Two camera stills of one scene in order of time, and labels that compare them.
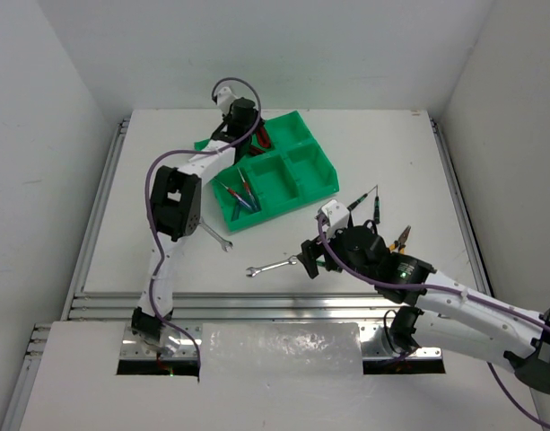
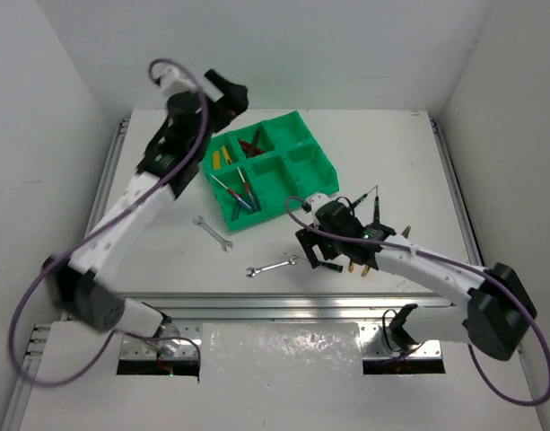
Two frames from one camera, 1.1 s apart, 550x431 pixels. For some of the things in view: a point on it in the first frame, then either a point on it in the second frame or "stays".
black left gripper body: x=250 y=136 to x=231 y=96
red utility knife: x=255 y=151 stays
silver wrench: x=224 y=243 stays
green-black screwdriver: x=349 y=207 stays
